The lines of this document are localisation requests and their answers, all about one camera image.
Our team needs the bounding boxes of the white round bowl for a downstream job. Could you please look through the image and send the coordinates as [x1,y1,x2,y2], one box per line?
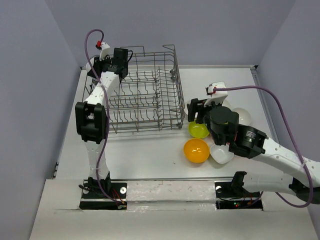
[184,100,191,119]
[232,107,252,126]
[85,56,98,76]
[222,99,232,109]

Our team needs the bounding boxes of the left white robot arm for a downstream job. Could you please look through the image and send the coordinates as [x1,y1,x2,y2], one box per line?
[75,48,131,198]

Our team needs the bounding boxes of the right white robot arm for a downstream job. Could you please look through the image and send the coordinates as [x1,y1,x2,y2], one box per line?
[187,98,320,205]

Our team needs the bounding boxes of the green plastic bowl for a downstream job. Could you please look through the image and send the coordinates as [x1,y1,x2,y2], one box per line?
[188,121,210,139]

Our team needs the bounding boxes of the yellow plastic bowl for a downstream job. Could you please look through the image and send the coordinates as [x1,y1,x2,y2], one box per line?
[183,138,210,164]

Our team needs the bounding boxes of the white square bowl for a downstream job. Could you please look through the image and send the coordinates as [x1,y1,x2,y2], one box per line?
[210,144,234,165]

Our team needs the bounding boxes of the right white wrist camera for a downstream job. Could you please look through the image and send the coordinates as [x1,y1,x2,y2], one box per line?
[204,81,228,107]

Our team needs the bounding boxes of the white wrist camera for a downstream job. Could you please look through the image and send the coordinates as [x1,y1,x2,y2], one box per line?
[95,40,111,61]
[204,81,228,107]

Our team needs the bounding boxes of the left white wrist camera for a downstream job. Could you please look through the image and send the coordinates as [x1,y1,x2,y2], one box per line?
[95,40,111,61]

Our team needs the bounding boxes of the grey wire dish rack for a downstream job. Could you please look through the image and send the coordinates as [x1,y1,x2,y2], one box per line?
[80,45,185,134]

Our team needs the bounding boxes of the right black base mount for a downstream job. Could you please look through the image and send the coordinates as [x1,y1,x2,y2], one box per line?
[214,181,263,210]

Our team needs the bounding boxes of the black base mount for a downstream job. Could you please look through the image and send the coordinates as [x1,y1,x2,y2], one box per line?
[78,180,128,211]
[214,181,263,210]

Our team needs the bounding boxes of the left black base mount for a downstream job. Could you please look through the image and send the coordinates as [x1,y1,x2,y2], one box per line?
[78,180,128,211]

